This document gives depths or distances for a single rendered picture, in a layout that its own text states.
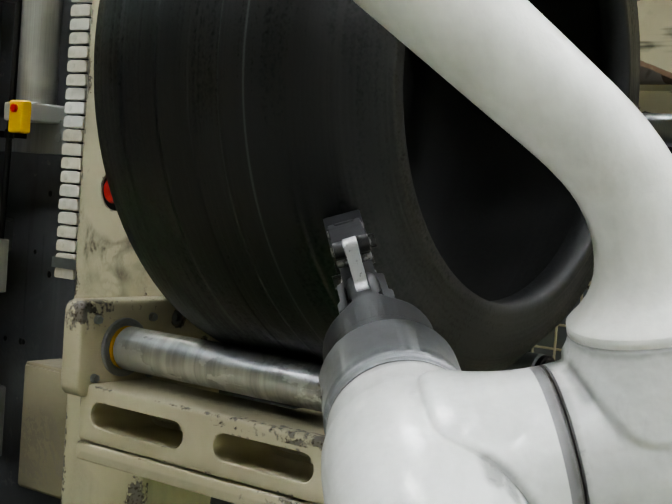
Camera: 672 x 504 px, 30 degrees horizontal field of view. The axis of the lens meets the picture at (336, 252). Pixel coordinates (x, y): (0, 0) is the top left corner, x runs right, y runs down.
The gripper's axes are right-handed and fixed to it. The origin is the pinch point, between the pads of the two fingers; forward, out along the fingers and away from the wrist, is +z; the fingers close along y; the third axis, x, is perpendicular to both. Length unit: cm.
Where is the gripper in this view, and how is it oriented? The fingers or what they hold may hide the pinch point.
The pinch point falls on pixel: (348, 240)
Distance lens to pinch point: 97.2
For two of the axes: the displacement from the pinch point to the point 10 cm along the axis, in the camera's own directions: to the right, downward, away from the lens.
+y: 2.4, 8.6, 4.4
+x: 9.6, -2.7, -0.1
